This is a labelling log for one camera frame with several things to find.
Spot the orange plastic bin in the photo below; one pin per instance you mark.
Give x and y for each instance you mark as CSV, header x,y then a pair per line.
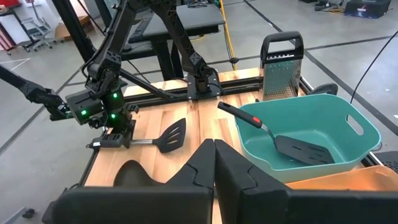
x,y
357,180

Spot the cardboard box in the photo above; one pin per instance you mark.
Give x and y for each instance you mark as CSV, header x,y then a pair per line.
x,y
63,31

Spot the small black floor object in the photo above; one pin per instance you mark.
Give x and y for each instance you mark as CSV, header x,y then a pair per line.
x,y
28,213

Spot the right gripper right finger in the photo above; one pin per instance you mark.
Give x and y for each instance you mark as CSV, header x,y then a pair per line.
x,y
233,174

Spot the black perforated computer case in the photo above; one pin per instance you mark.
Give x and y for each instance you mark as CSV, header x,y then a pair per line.
x,y
388,160

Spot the black rounded device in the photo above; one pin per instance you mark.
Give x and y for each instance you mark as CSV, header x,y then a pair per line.
x,y
325,89

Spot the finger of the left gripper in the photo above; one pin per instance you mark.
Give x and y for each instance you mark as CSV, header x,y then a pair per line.
x,y
130,133

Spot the black equipment case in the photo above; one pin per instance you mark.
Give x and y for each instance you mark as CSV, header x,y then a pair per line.
x,y
367,9

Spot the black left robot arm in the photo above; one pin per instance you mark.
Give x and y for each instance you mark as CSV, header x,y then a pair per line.
x,y
107,67

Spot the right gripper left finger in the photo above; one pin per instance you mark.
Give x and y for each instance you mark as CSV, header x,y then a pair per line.
x,y
202,171

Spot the light teal plastic bin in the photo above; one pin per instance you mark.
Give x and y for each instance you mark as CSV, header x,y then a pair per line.
x,y
311,124

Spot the white office chair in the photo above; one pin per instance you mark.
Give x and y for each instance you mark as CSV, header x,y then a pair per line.
x,y
38,31

